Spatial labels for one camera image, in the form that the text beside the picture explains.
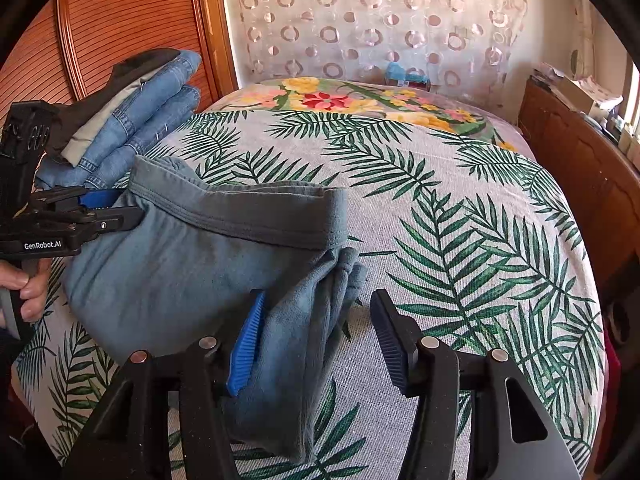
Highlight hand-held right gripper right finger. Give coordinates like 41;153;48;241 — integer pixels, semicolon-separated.
370;289;583;480

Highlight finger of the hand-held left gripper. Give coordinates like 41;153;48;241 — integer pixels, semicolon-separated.
31;186;127;212
30;205;146;235

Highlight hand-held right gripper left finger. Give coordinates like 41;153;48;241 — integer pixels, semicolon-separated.
60;289;268;480

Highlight blue-grey pants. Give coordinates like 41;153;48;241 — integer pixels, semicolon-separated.
64;155;369;466

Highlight person's left hand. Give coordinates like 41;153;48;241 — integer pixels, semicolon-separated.
0;257;54;324

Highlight grey folded garment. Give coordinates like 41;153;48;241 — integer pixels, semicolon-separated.
64;80;151;167

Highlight light blue folded jeans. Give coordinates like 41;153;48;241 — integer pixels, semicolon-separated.
36;85;202;192
75;50;202;173

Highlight leaf-print bed sheet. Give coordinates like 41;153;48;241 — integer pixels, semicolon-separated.
12;107;606;480

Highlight black folded garment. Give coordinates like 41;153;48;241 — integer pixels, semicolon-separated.
47;47;181;163

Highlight person's black-clad leg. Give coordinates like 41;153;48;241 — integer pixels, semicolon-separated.
0;332;61;480

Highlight red cloth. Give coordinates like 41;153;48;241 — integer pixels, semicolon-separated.
602;330;624;436

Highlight pink floral blanket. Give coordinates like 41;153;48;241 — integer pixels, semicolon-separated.
220;77;531;161

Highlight wooden cabinet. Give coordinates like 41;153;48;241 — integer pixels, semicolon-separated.
517;77;640;301

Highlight blue toy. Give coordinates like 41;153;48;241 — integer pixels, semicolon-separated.
385;62;431;87

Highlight cardboard box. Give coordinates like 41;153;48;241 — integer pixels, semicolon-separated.
555;77;599;116

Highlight clutter of boxes on cabinet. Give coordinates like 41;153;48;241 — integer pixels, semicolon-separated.
530;62;624;111

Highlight sheer circle-pattern curtain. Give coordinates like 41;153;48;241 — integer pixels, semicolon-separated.
220;0;529;93

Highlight white lace window curtain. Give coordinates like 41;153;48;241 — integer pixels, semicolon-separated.
570;0;592;81

